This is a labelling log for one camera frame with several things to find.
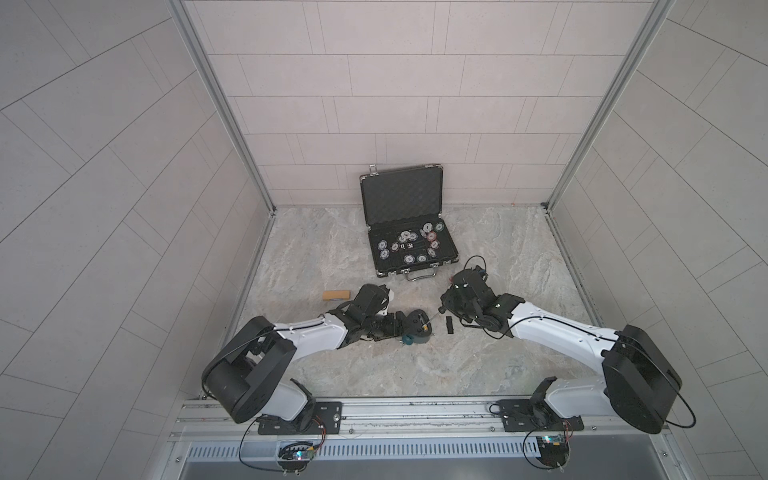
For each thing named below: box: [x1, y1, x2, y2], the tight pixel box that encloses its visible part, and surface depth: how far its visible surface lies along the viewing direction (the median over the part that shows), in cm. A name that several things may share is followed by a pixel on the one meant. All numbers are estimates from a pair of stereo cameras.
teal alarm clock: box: [401, 334, 431, 345], surface depth 83 cm
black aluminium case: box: [359, 164, 460, 282], surface depth 104 cm
